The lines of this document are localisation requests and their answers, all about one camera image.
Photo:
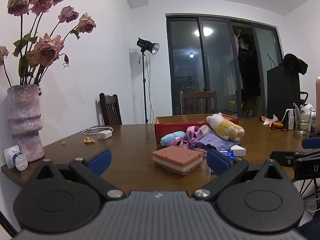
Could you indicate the purple towel cloth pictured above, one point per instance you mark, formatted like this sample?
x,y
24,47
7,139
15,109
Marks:
x,y
215,143

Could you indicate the pink speckled ceramic vase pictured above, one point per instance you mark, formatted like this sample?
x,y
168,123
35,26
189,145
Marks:
x,y
25,125

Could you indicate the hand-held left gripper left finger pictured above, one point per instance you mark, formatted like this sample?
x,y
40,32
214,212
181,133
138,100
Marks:
x,y
100,160

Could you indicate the brown wooden chair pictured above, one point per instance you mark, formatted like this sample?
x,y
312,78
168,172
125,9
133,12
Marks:
x,y
198,102

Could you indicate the lilac satin scrunchie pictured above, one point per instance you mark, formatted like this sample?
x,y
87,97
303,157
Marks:
x,y
193,133
181,143

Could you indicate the dried pink rose bouquet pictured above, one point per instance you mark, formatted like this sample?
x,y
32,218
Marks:
x,y
45,51

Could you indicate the white charger block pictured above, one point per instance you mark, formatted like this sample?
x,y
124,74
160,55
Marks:
x,y
104,135

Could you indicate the white milk carton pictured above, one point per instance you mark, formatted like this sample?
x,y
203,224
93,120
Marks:
x,y
313,122

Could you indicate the white small box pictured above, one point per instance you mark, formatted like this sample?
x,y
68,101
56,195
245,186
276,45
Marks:
x,y
238,150

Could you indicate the pink layered sponge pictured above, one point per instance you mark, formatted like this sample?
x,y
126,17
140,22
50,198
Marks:
x,y
177,158

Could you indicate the white spray bottle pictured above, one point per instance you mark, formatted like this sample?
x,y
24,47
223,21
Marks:
x,y
291,120

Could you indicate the clear glass cup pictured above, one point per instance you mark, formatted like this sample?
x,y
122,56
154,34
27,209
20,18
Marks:
x,y
302,125

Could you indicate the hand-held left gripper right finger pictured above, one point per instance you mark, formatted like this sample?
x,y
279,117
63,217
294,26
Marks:
x,y
220,161

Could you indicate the black coat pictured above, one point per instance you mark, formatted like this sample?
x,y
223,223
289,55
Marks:
x,y
295,62

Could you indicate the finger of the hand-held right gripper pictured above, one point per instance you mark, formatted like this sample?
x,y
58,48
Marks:
x,y
282,158
311,143

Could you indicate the dark wooden slatted chair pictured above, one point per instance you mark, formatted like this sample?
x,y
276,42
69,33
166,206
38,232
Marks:
x,y
110,110

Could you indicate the white yellow plush toy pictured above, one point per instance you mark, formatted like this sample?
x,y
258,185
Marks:
x,y
226,127

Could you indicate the hanging clothes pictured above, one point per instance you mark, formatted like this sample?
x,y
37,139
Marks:
x,y
241,42

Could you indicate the black studio light on stand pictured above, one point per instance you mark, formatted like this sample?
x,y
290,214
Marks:
x,y
147,47

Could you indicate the dark framed sliding glass door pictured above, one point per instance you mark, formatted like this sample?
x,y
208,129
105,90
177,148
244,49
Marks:
x,y
217,67

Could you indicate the small blue packet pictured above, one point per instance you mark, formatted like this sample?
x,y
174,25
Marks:
x,y
227,153

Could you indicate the white blue plug-in device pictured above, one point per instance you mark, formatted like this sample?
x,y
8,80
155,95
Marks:
x,y
21,161

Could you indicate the black office chair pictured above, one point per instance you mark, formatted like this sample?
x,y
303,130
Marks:
x,y
282,92

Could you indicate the red cardboard box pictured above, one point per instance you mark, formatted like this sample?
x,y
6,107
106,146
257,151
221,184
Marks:
x,y
172,127

